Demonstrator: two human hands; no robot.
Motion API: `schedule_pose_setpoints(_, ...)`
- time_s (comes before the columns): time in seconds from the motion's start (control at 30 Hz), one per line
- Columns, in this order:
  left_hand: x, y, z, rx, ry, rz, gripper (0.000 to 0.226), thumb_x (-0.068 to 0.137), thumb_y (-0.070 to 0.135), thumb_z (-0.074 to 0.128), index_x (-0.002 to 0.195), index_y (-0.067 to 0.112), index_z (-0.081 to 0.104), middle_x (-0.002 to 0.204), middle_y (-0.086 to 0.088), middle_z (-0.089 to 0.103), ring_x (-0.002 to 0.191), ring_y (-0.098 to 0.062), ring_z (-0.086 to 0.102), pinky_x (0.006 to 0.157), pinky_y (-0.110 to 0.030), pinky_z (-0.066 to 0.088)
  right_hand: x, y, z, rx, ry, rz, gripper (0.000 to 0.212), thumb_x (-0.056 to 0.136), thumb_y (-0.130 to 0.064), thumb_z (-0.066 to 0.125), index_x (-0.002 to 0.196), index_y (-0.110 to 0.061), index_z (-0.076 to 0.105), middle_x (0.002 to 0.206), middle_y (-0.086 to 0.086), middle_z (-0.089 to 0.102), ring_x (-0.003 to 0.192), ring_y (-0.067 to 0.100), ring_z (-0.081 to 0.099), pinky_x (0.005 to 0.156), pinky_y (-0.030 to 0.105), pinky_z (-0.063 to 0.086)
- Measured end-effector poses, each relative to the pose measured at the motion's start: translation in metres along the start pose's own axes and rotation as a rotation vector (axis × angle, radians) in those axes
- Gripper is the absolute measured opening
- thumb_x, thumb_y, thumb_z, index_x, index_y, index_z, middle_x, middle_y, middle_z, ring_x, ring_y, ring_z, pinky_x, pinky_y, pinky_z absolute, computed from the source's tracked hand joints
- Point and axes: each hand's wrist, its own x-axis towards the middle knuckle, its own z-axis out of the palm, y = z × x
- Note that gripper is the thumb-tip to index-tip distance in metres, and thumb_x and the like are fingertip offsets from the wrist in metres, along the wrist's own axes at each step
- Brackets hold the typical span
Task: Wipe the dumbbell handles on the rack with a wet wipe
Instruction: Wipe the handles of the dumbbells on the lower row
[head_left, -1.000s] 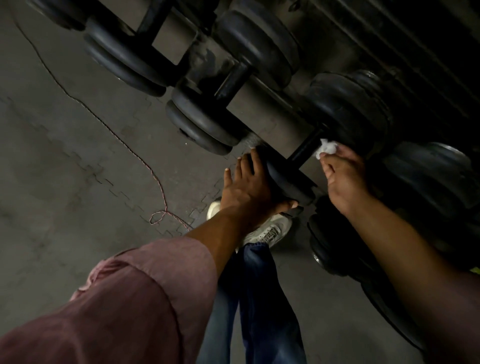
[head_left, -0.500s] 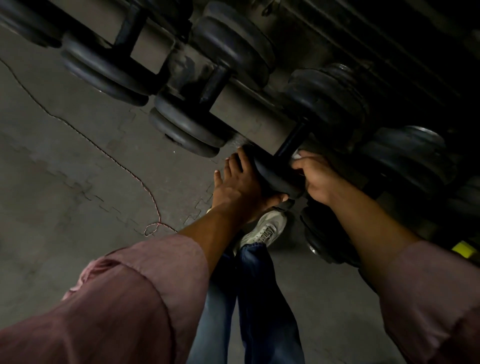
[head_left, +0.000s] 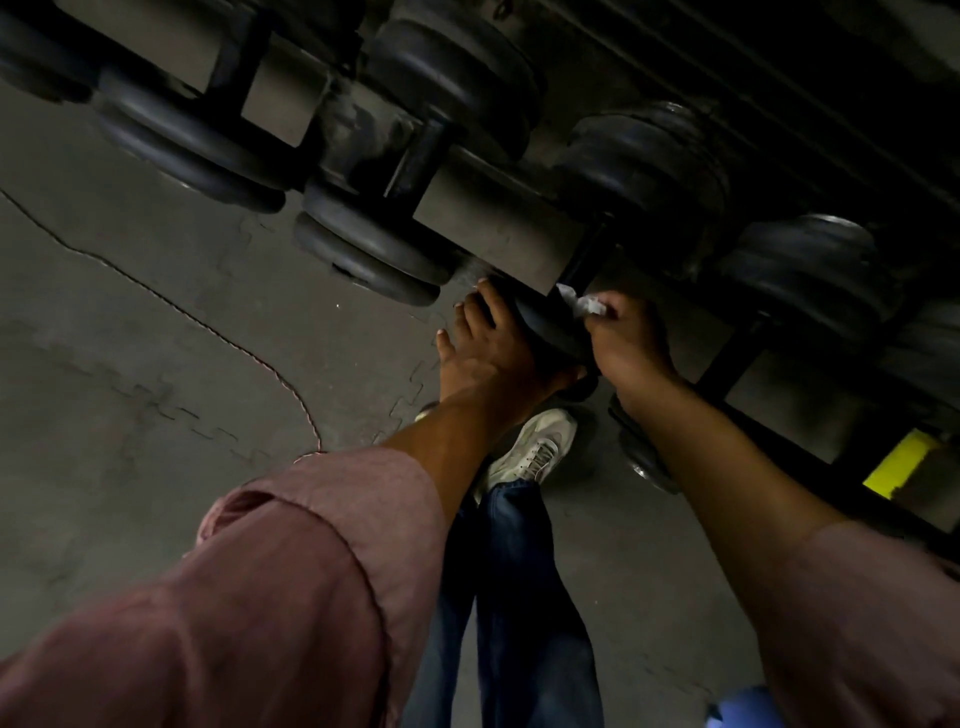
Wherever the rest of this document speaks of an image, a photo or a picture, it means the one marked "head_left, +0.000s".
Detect person's left hand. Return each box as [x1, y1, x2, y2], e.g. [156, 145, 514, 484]
[434, 278, 588, 429]

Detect person's right hand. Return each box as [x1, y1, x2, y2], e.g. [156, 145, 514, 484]
[583, 290, 688, 418]

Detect white cleaning cloth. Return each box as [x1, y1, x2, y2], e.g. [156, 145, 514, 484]
[556, 283, 610, 320]

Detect black yellow dumbbell rack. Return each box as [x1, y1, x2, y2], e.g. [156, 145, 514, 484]
[52, 0, 960, 556]

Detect row of ribbed plate dumbbells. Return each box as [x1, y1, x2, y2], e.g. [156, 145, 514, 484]
[607, 213, 960, 496]

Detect small black plate dumbbell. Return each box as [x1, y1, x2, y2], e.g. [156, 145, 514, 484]
[0, 11, 99, 105]

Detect person's left forearm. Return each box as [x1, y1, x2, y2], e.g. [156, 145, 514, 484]
[0, 408, 511, 728]

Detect person's right forearm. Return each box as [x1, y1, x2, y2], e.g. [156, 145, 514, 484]
[622, 382, 960, 728]

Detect person's blue jeans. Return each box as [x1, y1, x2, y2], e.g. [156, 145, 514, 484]
[401, 479, 605, 728]

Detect light blue plastic object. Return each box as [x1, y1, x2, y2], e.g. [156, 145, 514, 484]
[704, 686, 785, 728]

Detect thin red white cord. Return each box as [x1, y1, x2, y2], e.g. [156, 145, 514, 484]
[0, 187, 325, 463]

